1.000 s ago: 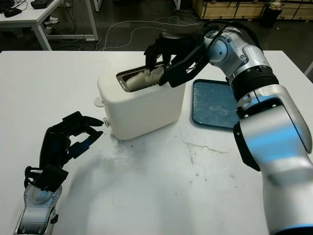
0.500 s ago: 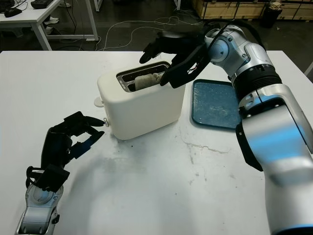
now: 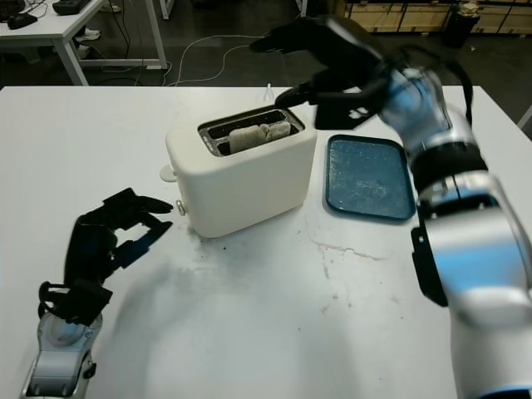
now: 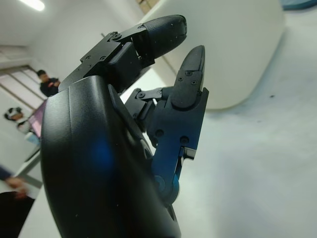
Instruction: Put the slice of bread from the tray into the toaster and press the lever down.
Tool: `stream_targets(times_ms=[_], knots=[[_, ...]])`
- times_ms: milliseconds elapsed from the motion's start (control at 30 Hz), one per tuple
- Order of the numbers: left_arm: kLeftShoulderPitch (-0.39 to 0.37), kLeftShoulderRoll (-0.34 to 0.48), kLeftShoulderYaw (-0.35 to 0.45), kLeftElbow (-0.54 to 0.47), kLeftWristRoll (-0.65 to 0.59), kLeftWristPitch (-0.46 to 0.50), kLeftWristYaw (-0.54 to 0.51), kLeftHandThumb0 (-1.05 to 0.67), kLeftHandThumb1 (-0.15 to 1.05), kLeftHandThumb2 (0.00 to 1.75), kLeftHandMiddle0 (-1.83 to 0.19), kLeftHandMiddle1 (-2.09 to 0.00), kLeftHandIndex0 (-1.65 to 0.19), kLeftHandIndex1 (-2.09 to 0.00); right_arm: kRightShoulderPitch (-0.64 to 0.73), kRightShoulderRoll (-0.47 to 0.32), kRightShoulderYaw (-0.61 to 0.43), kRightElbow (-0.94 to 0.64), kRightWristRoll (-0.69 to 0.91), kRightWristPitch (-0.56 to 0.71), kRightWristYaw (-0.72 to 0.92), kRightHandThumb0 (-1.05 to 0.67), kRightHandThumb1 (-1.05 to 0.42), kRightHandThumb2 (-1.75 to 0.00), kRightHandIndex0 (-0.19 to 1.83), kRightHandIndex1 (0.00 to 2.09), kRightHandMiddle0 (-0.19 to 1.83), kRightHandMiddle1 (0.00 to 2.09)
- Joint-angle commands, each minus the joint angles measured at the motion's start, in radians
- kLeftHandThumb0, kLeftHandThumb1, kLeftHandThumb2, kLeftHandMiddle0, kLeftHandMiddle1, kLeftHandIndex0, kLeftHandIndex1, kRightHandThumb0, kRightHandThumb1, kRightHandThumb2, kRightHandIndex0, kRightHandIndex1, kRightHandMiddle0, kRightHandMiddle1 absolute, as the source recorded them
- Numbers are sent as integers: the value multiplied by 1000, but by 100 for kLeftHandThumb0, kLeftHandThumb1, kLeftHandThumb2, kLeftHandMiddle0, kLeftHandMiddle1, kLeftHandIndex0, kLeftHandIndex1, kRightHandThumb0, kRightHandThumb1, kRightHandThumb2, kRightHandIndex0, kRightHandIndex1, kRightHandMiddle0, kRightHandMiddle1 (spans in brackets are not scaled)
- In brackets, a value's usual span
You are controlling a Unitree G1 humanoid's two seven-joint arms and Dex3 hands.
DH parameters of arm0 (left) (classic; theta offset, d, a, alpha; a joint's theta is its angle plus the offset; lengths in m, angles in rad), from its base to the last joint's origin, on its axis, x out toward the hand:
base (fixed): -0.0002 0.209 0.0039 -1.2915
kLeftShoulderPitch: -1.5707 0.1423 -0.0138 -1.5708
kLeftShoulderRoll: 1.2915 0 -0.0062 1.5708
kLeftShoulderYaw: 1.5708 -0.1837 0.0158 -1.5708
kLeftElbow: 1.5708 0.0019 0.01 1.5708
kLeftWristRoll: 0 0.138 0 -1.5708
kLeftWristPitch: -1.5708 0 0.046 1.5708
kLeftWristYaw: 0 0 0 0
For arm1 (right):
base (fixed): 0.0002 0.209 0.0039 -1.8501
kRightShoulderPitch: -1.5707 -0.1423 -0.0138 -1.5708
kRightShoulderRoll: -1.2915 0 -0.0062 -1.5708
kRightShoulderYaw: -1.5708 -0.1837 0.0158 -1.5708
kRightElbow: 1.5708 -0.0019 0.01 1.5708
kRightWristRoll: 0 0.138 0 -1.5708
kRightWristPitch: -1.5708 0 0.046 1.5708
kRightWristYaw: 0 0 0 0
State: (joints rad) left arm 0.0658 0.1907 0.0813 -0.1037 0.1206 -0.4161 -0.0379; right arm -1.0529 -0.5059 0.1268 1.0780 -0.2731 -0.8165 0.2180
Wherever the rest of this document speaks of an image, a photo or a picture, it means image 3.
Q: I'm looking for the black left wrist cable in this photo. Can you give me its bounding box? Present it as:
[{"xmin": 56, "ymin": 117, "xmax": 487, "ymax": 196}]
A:
[{"xmin": 37, "ymin": 281, "xmax": 63, "ymax": 317}]

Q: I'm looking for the wooden shipping crate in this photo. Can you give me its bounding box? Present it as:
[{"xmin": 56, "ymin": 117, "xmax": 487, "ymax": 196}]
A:
[{"xmin": 344, "ymin": 0, "xmax": 532, "ymax": 38}]

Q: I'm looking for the blue plastic tray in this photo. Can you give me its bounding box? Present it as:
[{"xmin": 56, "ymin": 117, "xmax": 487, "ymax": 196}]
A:
[{"xmin": 323, "ymin": 133, "xmax": 416, "ymax": 224}]

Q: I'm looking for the slice of white bread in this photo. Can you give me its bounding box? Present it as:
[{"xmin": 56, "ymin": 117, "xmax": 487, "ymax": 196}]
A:
[{"xmin": 228, "ymin": 121, "xmax": 292, "ymax": 153}]

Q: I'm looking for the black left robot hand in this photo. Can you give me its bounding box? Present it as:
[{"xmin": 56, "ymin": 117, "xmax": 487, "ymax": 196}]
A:
[{"xmin": 62, "ymin": 187, "xmax": 175, "ymax": 292}]

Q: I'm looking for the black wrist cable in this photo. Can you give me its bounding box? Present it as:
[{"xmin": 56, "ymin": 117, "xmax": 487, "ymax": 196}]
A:
[
  {"xmin": 37, "ymin": 281, "xmax": 63, "ymax": 317},
  {"xmin": 386, "ymin": 43, "xmax": 475, "ymax": 126}
]

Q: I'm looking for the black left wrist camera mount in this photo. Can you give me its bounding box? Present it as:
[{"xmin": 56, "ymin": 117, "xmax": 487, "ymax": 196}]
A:
[{"xmin": 53, "ymin": 278, "xmax": 114, "ymax": 326}]

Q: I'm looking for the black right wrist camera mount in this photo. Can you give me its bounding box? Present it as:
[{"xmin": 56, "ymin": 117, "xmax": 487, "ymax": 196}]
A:
[{"xmin": 313, "ymin": 89, "xmax": 382, "ymax": 131}]

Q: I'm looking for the white cable on floor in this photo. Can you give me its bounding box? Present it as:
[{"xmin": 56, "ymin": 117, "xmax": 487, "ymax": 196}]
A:
[{"xmin": 168, "ymin": 35, "xmax": 292, "ymax": 86}]

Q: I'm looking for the black electronic device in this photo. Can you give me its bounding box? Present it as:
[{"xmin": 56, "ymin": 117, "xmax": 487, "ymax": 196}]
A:
[{"xmin": 52, "ymin": 0, "xmax": 91, "ymax": 12}]

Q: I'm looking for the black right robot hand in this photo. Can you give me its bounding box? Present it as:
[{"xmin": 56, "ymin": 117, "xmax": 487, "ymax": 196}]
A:
[{"xmin": 249, "ymin": 15, "xmax": 386, "ymax": 107}]

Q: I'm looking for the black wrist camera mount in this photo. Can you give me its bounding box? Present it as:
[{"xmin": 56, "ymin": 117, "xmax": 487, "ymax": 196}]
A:
[
  {"xmin": 53, "ymin": 278, "xmax": 114, "ymax": 326},
  {"xmin": 313, "ymin": 89, "xmax": 382, "ymax": 131}
]

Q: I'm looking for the black trash bin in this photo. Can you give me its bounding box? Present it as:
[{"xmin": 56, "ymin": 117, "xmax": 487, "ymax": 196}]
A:
[{"xmin": 441, "ymin": 2, "xmax": 477, "ymax": 47}]

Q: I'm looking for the white office desk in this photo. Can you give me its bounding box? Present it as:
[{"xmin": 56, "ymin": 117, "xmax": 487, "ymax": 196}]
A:
[{"xmin": 0, "ymin": 0, "xmax": 170, "ymax": 86}]

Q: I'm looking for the black computer mouse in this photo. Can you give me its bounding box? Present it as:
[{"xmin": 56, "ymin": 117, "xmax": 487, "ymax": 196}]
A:
[{"xmin": 7, "ymin": 12, "xmax": 38, "ymax": 30}]

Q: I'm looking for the cream two-slot toaster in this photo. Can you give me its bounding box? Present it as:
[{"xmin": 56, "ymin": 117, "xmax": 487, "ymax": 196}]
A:
[{"xmin": 159, "ymin": 103, "xmax": 318, "ymax": 239}]

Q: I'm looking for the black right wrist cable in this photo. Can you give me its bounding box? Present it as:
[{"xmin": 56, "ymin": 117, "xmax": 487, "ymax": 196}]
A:
[{"xmin": 386, "ymin": 43, "xmax": 475, "ymax": 126}]

